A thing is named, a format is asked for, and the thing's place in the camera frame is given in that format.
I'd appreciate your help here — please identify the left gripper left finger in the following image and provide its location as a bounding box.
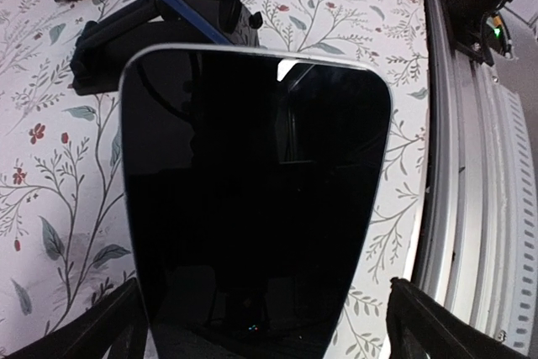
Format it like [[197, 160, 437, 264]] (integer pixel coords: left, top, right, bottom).
[[9, 279, 149, 359]]

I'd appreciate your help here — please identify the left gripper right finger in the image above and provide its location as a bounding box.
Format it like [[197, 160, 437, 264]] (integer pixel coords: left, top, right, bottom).
[[386, 277, 524, 359]]

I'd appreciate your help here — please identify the black phone silver edge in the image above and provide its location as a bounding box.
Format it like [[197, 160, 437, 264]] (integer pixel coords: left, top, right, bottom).
[[120, 45, 392, 358]]

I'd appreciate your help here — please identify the black folding phone stand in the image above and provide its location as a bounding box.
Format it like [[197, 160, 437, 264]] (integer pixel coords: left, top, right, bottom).
[[70, 0, 263, 96]]

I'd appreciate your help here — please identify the floral patterned table mat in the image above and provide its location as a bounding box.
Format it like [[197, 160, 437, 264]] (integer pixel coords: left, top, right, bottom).
[[1, 0, 430, 358]]

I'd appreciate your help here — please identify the front aluminium rail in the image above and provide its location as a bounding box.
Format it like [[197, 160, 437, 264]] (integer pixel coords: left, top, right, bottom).
[[413, 0, 537, 355]]

